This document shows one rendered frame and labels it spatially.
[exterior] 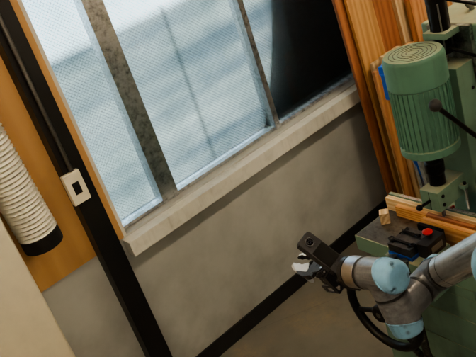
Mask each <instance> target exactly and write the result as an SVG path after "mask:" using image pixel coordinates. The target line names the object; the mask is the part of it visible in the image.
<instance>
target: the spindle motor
mask: <svg viewBox="0 0 476 357"><path fill-rule="evenodd" d="M382 68H383V72H384V75H385V81H386V85H387V91H388V94H389V98H390V104H391V107H392V113H393V117H394V121H395V127H396V130H397V136H398V140H399V145H400V149H401V153H402V156H403V157H404V158H406V159H409V160H412V161H418V162H425V161H432V160H436V159H440V158H443V157H447V156H448V155H450V154H452V153H454V152H455V151H456V150H457V149H458V148H459V147H460V145H461V139H460V133H459V128H458V125H456V124H455V123H454V122H453V121H451V120H450V119H448V118H447V117H446V116H444V115H443V114H442V113H440V112H439V111H438V112H433V111H431V110H430V109H429V102H430V100H432V99H435V98H436V99H438V100H440V101H441V103H442V108H444V109H445V110H447V111H448V112H449V113H450V114H452V115H453V116H455V117H456V118H457V116H456V111H455V104H454V100H453V92H452V88H451V80H450V75H449V71H448V63H447V59H446V51H445V48H444V47H443V46H442V44H440V43H439V42H434V41H423V42H414V43H410V44H407V45H403V46H401V47H398V48H395V49H393V50H391V51H390V52H388V53H387V54H386V55H385V56H384V57H383V60H382Z"/></svg>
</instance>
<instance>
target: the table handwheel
mask: <svg viewBox="0 0 476 357"><path fill-rule="evenodd" d="M346 292H347V295H348V300H349V302H350V304H351V307H352V309H353V311H354V312H355V314H356V316H357V318H358V319H359V320H360V321H361V323H362V324H363V326H364V327H365V328H366V329H367V330H368V331H369V332H370V333H371V334H372V335H373V336H374V337H375V338H376V339H378V340H379V341H381V342H382V343H384V344H385V345H387V346H389V347H390V348H392V349H395V350H398V351H403V352H411V351H415V350H417V349H418V348H419V347H420V346H421V344H422V343H423V340H424V329H423V330H422V332H421V333H420V334H418V335H417V336H415V337H414V338H411V339H407V341H408V342H407V343H405V342H401V341H397V340H395V339H393V338H391V337H389V336H388V335H386V334H385V333H383V332H382V331H381V330H379V329H378V328H377V327H376V326H375V325H374V324H373V323H372V322H371V320H370V319H369V318H368V316H367V315H366V314H365V312H372V313H373V316H374V318H376V319H377V320H378V321H379V322H382V323H385V319H384V317H383V315H382V313H381V311H380V309H379V307H378V305H377V304H376V305H374V306H373V307H363V306H361V305H360V303H359V301H358V298H357V296H356V291H355V290H350V289H346Z"/></svg>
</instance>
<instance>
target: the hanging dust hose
mask: <svg viewBox="0 0 476 357"><path fill-rule="evenodd" d="M22 162H23V161H22V159H20V156H19V155H18V152H17V151H16V148H15V147H13V143H11V140H10V139H9V136H8V135H7V134H6V131H5V130H4V127H2V123H0V213H2V215H3V217H4V218H5V221H7V224H8V225H9V228H11V231H12V232H13V234H14V235H15V236H16V239H17V240H18V243H20V245H21V247H22V249H23V251H24V252H25V254H26V255H27V256H39V255H41V254H44V253H47V252H49V251H50V250H52V249H54V248H55V247H56V246H57V245H58V244H59V243H60V242H61V241H62V239H63V234H62V232H61V230H60V228H59V226H58V224H57V222H56V220H55V219H54V217H53V216H52V213H51V212H50V210H49V209H48V206H47V205H46V202H44V199H43V198H42V195H41V194H40V191H38V188H37V187H36V186H35V183H33V180H32V179H31V176H30V175H29V172H28V171H27V168H26V167H24V166H25V165H24V164H23V163H22Z"/></svg>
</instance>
